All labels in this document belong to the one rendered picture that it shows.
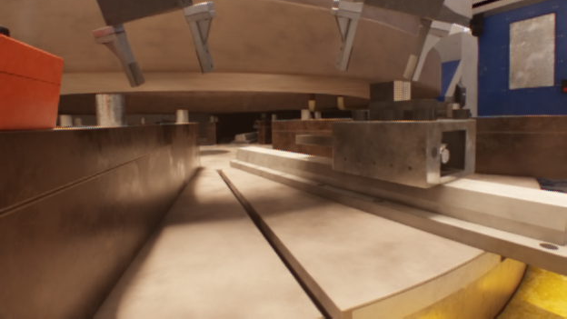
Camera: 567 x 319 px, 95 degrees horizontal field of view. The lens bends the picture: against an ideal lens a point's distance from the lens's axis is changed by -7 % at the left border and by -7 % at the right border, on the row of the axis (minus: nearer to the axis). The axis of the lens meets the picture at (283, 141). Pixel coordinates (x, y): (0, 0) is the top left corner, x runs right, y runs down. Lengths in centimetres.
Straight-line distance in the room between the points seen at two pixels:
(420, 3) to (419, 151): 58
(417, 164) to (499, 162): 125
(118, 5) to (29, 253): 38
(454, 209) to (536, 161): 122
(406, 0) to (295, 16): 70
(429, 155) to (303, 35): 62
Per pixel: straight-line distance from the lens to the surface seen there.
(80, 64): 110
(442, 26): 54
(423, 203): 111
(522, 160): 221
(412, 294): 76
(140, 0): 49
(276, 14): 111
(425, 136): 98
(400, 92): 122
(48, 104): 59
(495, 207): 102
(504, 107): 531
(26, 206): 52
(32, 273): 55
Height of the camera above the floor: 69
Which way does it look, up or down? 4 degrees down
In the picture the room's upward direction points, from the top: 1 degrees counter-clockwise
